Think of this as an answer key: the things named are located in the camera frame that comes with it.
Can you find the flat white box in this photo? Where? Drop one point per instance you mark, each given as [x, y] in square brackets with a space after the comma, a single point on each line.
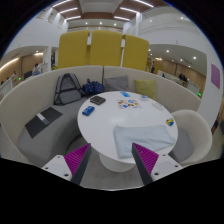
[158, 105]

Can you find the dark brown wallet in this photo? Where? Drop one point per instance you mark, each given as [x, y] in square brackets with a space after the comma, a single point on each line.
[97, 100]

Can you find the yellow partition panel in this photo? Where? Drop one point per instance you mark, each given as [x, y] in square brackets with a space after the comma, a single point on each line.
[135, 53]
[73, 50]
[105, 48]

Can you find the ceiling lights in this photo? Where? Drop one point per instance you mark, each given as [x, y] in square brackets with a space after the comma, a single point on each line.
[68, 10]

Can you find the grey cushion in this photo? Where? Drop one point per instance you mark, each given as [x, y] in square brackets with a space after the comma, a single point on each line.
[116, 84]

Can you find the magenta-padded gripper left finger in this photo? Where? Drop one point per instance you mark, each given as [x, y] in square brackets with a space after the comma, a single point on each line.
[78, 159]

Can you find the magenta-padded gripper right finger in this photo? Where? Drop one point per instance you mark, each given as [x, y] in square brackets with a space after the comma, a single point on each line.
[145, 159]

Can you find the dark grey laptop sleeve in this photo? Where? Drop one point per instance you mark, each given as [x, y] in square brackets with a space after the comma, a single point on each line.
[41, 121]

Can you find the white armchair with grey seat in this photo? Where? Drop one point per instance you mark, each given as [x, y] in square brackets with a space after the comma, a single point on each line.
[195, 128]

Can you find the purple wall sign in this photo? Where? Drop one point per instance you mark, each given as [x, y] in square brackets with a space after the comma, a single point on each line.
[215, 76]

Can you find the light blue towel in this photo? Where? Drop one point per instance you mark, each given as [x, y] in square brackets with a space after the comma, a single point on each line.
[143, 138]

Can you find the colourful sticker sheet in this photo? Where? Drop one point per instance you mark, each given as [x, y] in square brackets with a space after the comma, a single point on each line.
[128, 104]

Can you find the yellow blue figure toy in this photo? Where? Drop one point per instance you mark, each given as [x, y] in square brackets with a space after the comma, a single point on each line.
[170, 122]

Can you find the person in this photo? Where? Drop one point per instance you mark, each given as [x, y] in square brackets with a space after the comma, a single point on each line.
[36, 69]
[183, 78]

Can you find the grey backpack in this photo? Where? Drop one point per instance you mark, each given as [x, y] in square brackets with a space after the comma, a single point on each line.
[67, 89]

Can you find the curved beige sofa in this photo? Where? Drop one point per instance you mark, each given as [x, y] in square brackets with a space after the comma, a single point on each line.
[23, 100]

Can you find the dark blue patterned bag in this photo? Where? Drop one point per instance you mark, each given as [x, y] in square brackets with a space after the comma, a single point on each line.
[93, 88]

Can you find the yellow-green cushion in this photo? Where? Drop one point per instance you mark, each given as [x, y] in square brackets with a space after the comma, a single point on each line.
[145, 88]

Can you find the small white blue packet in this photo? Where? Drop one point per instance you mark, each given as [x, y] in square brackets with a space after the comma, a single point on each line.
[144, 97]

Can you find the small blue box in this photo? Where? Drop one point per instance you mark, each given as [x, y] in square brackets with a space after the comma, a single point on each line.
[88, 111]

